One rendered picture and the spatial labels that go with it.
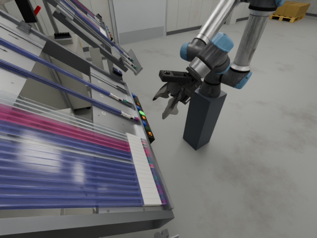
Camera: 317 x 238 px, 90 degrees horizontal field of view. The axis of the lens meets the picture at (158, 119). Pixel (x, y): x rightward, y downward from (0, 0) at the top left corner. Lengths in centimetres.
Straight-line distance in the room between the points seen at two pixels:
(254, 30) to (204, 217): 112
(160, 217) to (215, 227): 86
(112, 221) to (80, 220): 6
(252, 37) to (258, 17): 8
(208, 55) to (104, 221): 55
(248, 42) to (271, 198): 108
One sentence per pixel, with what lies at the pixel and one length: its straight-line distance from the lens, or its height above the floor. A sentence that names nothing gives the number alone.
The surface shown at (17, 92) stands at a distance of 49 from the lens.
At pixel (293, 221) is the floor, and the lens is 152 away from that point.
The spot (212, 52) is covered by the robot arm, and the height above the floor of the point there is 99.
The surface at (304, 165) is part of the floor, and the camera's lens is 187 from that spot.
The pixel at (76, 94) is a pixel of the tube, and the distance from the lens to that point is 56.
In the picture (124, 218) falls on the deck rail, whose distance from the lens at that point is 37.
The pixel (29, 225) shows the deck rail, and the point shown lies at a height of 93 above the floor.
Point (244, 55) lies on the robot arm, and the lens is 101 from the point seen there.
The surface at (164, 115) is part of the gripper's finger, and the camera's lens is 60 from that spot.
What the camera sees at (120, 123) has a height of 78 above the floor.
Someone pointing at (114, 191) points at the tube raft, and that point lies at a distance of 39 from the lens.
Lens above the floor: 118
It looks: 43 degrees down
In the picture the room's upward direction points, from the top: 1 degrees clockwise
